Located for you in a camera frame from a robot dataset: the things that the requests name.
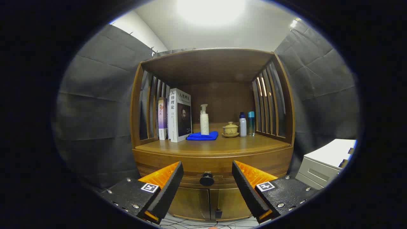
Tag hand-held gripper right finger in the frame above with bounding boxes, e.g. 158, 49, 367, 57
232, 160, 320, 224

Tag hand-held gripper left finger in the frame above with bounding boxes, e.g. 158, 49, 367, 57
101, 161, 184, 225

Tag wooden drawer with black knob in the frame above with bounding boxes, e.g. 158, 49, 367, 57
134, 150, 293, 190

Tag wooden cabinet door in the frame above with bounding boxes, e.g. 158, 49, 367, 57
169, 187, 211, 220
210, 188, 253, 220

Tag wooden countertop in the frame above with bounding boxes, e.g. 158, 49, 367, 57
135, 122, 291, 156

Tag white grey drawer unit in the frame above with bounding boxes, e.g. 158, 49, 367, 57
295, 139, 357, 190

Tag brown wooden cabinet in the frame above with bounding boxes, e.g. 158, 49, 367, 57
130, 48, 295, 221

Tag blue folded cloth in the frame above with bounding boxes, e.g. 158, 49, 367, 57
186, 131, 219, 141

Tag white bottle dark blue cap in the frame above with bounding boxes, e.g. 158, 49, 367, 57
239, 112, 247, 137

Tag yellow lidded teacup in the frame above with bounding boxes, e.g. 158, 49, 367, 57
223, 122, 239, 135

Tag thick white portrait book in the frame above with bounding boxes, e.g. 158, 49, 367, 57
168, 88, 192, 143

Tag thin purple book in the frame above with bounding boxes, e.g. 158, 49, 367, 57
158, 97, 169, 140

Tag white pump bottle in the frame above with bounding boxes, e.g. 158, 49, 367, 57
200, 104, 210, 135

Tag black floor cables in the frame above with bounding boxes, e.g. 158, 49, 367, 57
159, 214, 259, 229

